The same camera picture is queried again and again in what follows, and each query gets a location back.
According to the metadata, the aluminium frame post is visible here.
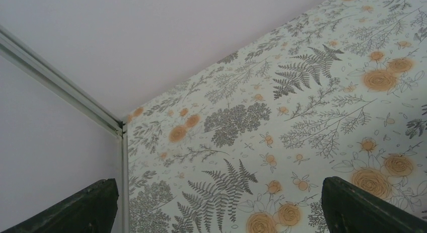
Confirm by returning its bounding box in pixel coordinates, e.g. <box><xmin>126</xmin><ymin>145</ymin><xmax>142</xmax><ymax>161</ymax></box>
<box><xmin>1</xmin><ymin>28</ymin><xmax>129</xmax><ymax>232</ymax></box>

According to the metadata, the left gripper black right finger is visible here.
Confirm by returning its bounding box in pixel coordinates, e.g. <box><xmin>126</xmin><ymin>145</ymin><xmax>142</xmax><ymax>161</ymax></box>
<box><xmin>321</xmin><ymin>177</ymin><xmax>426</xmax><ymax>233</ymax></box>

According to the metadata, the floral patterned table mat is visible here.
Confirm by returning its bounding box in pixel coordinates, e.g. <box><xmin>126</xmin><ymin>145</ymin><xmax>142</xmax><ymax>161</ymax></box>
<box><xmin>127</xmin><ymin>0</ymin><xmax>426</xmax><ymax>232</ymax></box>

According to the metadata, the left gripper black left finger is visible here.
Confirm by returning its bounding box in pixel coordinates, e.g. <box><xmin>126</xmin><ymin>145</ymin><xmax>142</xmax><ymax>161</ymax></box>
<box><xmin>4</xmin><ymin>178</ymin><xmax>119</xmax><ymax>233</ymax></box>

